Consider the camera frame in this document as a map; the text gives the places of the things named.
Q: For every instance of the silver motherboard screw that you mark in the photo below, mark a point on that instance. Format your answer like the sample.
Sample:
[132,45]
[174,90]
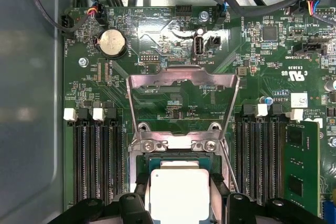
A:
[83,62]
[203,15]

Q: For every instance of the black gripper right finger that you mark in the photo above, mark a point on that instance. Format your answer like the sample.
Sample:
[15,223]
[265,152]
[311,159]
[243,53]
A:
[241,211]

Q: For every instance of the green RAM stick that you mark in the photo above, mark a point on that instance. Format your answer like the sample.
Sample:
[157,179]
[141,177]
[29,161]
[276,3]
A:
[302,155]

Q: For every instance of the metal socket cover frame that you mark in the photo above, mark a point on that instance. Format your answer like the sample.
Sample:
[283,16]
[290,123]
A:
[183,76]

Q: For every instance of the silver square CPU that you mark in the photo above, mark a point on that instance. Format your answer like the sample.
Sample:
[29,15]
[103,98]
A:
[179,195]

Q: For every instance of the green motherboard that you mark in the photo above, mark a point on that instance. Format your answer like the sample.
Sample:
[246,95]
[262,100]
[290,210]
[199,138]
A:
[262,58]

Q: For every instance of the round coin battery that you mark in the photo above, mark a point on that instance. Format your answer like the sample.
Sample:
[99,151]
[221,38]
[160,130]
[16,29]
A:
[113,41]

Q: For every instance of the square black chip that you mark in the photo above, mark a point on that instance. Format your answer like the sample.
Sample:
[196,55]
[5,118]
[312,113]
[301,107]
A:
[270,32]

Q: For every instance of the CPU socket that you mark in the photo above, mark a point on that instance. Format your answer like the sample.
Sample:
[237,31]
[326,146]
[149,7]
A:
[137,163]

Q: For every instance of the white label sticker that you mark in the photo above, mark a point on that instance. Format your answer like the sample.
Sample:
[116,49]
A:
[299,100]

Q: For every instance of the internal USB port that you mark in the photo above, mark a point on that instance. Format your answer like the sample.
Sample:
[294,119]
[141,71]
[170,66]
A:
[198,47]

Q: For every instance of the black open PC case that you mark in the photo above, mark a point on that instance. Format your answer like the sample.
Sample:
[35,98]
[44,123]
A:
[26,103]

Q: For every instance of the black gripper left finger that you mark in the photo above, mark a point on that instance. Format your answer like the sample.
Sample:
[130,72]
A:
[131,211]

